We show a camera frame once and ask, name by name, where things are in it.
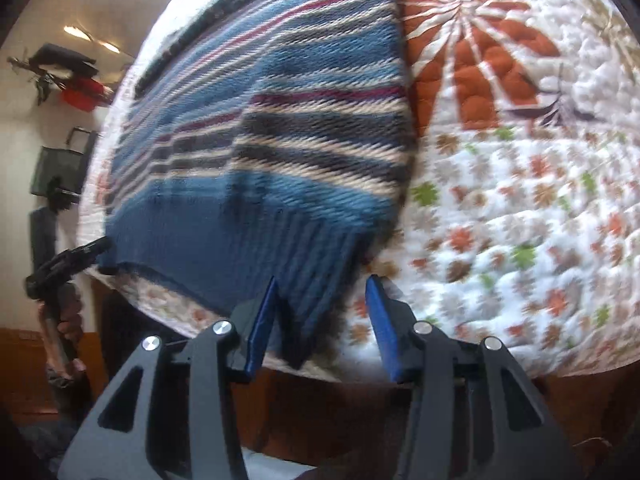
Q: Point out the black office chair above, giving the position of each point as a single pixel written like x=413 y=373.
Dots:
x=60 y=173

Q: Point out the blue striped knit sweater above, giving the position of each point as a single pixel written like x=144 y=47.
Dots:
x=267 y=141

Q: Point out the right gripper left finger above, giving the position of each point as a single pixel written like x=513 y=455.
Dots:
x=168 y=413

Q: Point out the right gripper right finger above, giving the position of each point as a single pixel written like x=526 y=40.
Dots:
x=474 y=413

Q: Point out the floral quilted bedspread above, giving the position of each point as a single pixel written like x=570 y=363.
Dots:
x=522 y=218

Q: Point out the person's left hand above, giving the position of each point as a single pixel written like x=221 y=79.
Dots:
x=69 y=328

